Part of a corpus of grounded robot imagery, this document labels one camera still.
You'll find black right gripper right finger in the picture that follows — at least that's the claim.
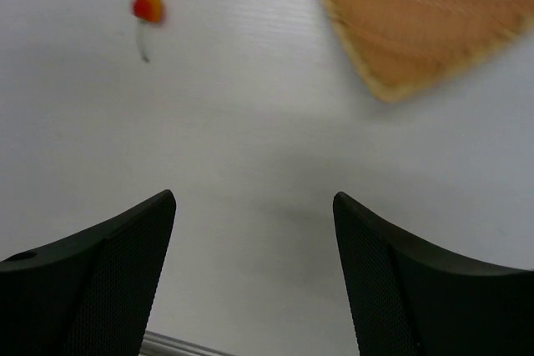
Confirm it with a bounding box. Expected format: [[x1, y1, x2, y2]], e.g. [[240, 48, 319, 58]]
[[333, 193, 533, 355]]

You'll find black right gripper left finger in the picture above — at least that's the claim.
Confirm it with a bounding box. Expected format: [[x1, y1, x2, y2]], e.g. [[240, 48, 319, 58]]
[[1, 190, 176, 355]]

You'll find red fake cherry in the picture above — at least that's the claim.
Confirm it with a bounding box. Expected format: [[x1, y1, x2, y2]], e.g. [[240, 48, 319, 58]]
[[130, 0, 166, 63]]

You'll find orange woven fruit basket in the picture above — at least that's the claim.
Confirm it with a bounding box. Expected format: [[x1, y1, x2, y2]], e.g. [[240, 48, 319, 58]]
[[321, 0, 533, 103]]

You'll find aluminium table edge rail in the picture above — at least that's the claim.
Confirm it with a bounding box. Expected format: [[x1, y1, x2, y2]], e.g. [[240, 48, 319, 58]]
[[139, 331, 233, 356]]

